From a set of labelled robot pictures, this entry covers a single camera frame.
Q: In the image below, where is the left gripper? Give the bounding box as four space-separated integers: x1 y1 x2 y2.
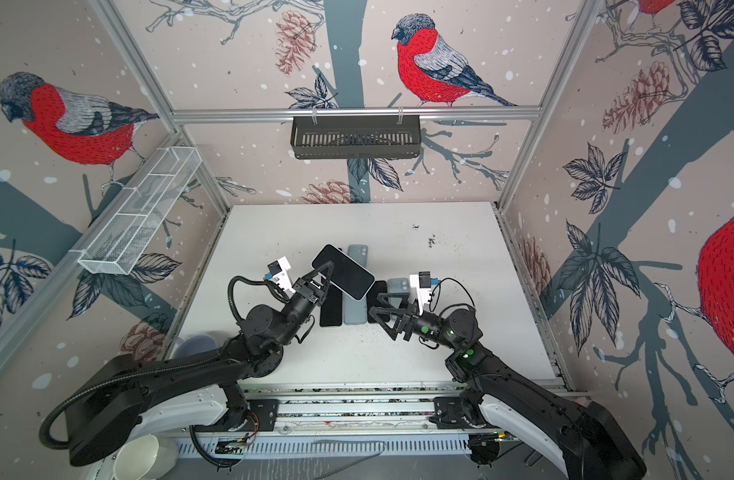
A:
275 262 331 349

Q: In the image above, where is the black phone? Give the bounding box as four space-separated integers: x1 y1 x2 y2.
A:
319 293 343 328
367 280 387 324
311 244 375 300

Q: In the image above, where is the light blue phone case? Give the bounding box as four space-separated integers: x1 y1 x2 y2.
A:
387 277 411 296
342 295 368 326
347 244 368 267

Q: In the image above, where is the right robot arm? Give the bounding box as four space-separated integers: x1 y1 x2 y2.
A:
369 301 647 479

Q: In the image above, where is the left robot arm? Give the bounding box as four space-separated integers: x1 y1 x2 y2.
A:
64 261 334 467

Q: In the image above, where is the lavender cup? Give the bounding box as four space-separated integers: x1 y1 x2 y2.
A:
174 334 218 358

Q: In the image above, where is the white bowl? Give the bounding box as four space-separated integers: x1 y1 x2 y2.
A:
113 435 179 480

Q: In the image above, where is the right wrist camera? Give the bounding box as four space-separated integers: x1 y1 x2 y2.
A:
409 271 434 315

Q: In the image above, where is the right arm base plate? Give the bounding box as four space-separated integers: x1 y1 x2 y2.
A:
428 396 495 430

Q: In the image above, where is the black wall basket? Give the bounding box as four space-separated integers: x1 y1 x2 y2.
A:
290 115 421 160

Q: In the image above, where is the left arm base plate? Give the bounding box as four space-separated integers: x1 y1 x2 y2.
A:
224 399 280 433

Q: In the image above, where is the white mesh wall basket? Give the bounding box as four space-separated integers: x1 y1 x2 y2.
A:
78 146 202 275

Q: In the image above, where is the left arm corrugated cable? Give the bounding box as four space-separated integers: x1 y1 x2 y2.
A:
38 274 284 451

